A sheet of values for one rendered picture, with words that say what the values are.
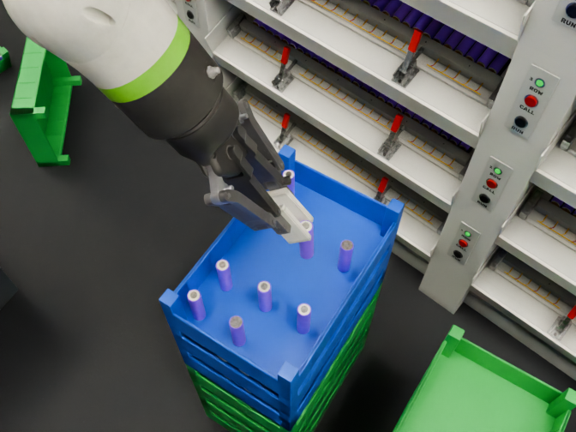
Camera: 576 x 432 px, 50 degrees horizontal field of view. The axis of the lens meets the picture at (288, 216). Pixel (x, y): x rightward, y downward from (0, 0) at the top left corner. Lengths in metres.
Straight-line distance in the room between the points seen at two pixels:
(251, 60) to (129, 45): 0.86
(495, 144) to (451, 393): 0.39
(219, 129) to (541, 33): 0.45
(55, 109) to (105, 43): 1.34
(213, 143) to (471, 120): 0.54
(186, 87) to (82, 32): 0.10
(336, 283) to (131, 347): 0.64
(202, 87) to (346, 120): 0.72
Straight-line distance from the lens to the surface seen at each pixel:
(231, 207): 0.63
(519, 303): 1.32
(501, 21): 0.90
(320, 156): 1.42
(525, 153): 0.99
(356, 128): 1.23
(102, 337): 1.44
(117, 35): 0.50
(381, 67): 1.08
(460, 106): 1.04
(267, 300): 0.84
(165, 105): 0.54
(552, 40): 0.86
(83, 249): 1.55
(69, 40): 0.50
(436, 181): 1.18
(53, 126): 1.80
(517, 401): 1.06
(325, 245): 0.93
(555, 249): 1.16
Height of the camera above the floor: 1.29
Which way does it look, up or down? 58 degrees down
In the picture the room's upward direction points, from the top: straight up
